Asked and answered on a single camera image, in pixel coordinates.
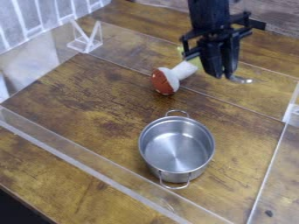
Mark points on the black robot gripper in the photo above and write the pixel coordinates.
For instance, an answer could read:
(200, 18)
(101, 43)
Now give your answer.
(208, 49)

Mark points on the green handled metal spoon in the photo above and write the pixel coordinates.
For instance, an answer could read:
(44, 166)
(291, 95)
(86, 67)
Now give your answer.
(196, 62)

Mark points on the red white toy mushroom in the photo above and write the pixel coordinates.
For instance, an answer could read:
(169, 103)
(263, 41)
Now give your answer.
(165, 79)

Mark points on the stainless steel pot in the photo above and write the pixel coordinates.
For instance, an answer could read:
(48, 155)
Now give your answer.
(176, 146)

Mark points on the clear acrylic barrier wall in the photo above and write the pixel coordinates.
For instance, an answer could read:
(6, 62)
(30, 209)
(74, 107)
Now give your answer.
(98, 151)

